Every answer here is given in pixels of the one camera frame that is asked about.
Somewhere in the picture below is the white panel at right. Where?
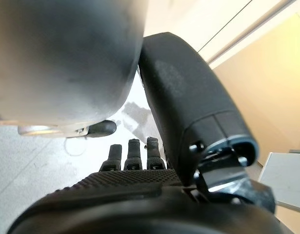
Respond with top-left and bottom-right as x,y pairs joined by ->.
258,149 -> 300,211

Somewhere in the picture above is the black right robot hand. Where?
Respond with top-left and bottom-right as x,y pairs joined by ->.
7,31 -> 296,234

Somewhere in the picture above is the white door frame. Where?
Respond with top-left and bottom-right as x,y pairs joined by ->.
198,0 -> 300,70

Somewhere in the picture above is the silver and black robot foot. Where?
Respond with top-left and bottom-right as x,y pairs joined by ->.
17,119 -> 118,139

